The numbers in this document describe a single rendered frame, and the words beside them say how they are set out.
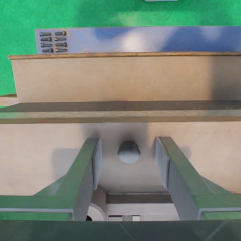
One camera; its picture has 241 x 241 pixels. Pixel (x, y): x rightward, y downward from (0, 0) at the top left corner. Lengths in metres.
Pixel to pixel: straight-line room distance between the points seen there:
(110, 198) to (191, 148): 0.09
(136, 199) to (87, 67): 0.20
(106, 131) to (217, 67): 0.22
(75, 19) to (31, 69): 1.32
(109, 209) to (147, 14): 1.51
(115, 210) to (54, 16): 1.59
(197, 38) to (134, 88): 0.71
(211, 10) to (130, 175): 1.64
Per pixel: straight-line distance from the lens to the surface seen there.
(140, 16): 1.59
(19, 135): 0.19
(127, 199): 0.18
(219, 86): 0.32
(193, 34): 0.96
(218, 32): 1.01
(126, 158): 0.15
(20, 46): 1.76
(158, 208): 0.19
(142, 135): 0.16
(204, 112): 0.21
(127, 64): 0.28
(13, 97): 0.36
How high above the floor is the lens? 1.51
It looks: 75 degrees down
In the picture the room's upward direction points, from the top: 177 degrees counter-clockwise
